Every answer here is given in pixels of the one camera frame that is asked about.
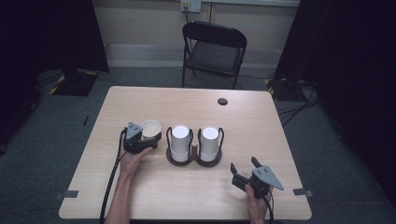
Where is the bundle of black floor cables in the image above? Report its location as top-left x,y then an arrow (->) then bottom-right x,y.
276,79 -> 321,128

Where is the person's right hand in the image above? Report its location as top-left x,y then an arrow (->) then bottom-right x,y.
245,184 -> 275,219

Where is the person's left hand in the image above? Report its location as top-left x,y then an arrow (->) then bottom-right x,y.
119,147 -> 154,180

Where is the black stand base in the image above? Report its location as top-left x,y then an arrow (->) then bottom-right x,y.
265,77 -> 301,103
49,68 -> 99,97

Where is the white paper cup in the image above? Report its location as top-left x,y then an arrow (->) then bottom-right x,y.
139,119 -> 163,140

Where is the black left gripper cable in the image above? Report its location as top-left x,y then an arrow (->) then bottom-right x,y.
98,127 -> 129,224

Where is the black folding chair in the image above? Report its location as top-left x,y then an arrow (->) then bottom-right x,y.
181,21 -> 248,91

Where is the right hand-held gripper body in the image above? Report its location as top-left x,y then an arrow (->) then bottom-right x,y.
247,164 -> 285,200

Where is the white wall socket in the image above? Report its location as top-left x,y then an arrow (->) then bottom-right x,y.
180,0 -> 203,13

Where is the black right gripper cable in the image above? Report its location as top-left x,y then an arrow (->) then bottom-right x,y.
262,191 -> 276,224

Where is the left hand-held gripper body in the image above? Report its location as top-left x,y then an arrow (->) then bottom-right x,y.
123,120 -> 161,155

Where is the grey tape strip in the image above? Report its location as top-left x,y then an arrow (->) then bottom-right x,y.
53,189 -> 79,201
292,188 -> 314,198

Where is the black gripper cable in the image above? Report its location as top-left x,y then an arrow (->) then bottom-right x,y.
262,191 -> 276,224
98,127 -> 129,224

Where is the dark wooden cup holder rack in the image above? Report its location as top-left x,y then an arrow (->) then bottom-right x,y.
165,125 -> 225,167

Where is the dark curtain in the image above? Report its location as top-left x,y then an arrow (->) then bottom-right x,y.
275,0 -> 396,200
0,0 -> 110,76

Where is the stack of white cups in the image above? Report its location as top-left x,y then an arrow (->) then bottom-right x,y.
171,124 -> 191,162
199,125 -> 219,162

